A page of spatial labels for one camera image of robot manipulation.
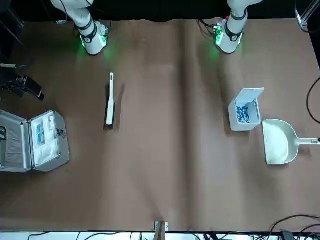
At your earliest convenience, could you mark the arm cable silver connector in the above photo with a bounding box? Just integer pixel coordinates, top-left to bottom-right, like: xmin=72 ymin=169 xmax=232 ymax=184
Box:
xmin=294 ymin=8 xmax=312 ymax=33
xmin=0 ymin=63 xmax=33 ymax=70

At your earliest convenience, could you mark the left arm cable silver connector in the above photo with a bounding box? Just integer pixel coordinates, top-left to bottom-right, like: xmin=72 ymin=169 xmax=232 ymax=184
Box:
xmin=294 ymin=8 xmax=312 ymax=33

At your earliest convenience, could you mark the open aluminium case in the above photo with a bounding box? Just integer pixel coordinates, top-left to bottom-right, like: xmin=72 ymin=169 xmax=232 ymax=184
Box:
xmin=0 ymin=109 xmax=71 ymax=173

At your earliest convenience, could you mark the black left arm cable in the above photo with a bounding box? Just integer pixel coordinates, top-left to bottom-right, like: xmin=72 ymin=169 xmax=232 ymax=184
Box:
xmin=306 ymin=76 xmax=320 ymax=121

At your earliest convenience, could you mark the blue white capsule pile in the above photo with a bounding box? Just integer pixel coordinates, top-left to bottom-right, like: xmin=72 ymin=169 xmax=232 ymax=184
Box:
xmin=235 ymin=104 xmax=252 ymax=125

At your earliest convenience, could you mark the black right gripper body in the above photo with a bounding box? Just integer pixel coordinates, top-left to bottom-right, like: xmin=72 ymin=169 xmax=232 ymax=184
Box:
xmin=0 ymin=74 xmax=29 ymax=98

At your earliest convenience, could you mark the aluminium frame strut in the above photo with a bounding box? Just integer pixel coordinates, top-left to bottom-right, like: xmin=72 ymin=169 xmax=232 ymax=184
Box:
xmin=298 ymin=0 xmax=317 ymax=28

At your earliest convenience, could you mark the right arm cable silver connector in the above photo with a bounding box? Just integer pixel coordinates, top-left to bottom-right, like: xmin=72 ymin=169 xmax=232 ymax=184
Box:
xmin=0 ymin=63 xmax=33 ymax=70

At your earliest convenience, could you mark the blue white medicine box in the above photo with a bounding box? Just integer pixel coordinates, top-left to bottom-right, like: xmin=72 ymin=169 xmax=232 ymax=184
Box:
xmin=36 ymin=123 xmax=47 ymax=146

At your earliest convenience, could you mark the white trash can with lid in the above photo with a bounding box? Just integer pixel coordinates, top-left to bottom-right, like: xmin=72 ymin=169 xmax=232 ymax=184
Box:
xmin=228 ymin=87 xmax=266 ymax=132

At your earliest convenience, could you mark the white hand brush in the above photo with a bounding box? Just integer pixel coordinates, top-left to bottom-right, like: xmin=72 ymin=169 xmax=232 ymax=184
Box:
xmin=103 ymin=72 xmax=116 ymax=131

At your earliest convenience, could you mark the black looped cable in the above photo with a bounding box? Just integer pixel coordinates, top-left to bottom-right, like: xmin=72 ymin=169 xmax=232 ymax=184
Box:
xmin=271 ymin=213 xmax=320 ymax=235

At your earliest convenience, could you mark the grey plastic dustpan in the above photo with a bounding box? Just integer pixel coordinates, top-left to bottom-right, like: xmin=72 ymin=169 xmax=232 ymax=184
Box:
xmin=261 ymin=118 xmax=320 ymax=166

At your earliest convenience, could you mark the metal post bracket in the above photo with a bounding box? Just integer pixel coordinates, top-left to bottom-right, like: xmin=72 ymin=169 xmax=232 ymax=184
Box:
xmin=154 ymin=220 xmax=169 ymax=240

